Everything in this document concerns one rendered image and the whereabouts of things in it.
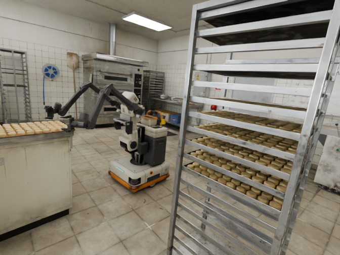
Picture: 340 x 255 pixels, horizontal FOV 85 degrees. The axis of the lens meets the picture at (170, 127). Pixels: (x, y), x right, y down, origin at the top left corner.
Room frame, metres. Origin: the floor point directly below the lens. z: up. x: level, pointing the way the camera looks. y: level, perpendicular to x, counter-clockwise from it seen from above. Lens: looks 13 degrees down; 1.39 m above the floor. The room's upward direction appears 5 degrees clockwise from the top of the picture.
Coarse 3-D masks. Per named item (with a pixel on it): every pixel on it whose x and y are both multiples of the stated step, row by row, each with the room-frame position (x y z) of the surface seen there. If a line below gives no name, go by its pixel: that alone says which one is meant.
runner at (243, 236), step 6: (204, 210) 1.44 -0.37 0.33; (210, 216) 1.40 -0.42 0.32; (222, 222) 1.32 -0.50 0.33; (228, 228) 1.27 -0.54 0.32; (234, 228) 1.25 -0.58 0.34; (240, 234) 1.22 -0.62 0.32; (246, 240) 1.16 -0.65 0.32; (252, 240) 1.16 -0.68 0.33; (258, 246) 1.12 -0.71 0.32; (264, 246) 1.10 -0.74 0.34
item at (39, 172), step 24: (24, 144) 1.39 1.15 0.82; (48, 144) 1.51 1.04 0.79; (0, 168) 1.27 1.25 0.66; (24, 168) 1.38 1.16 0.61; (48, 168) 1.50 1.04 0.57; (0, 192) 1.26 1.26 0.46; (24, 192) 1.37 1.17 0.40; (48, 192) 1.49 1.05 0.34; (0, 216) 1.25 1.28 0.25; (24, 216) 1.36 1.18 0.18; (48, 216) 1.48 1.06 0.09; (0, 240) 1.25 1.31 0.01
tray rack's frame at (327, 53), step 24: (216, 0) 1.02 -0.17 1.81; (240, 0) 0.95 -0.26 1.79; (336, 0) 0.71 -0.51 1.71; (336, 24) 0.69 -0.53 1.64; (336, 48) 0.86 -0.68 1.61; (336, 72) 1.02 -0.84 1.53; (312, 96) 0.70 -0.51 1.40; (312, 120) 0.69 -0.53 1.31; (288, 192) 0.70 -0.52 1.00; (288, 216) 0.70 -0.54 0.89; (216, 240) 1.32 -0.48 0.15
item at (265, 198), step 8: (192, 168) 1.12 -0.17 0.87; (200, 168) 1.11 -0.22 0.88; (208, 168) 1.12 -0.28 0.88; (208, 176) 1.05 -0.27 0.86; (216, 176) 1.02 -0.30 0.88; (224, 176) 1.03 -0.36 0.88; (224, 184) 0.96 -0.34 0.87; (232, 184) 0.94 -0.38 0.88; (240, 184) 0.99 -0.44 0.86; (248, 192) 0.87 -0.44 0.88; (256, 192) 0.89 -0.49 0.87; (264, 192) 0.89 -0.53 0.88; (264, 200) 0.81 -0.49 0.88; (272, 200) 0.85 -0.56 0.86; (280, 200) 0.83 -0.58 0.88; (280, 208) 0.78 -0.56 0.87
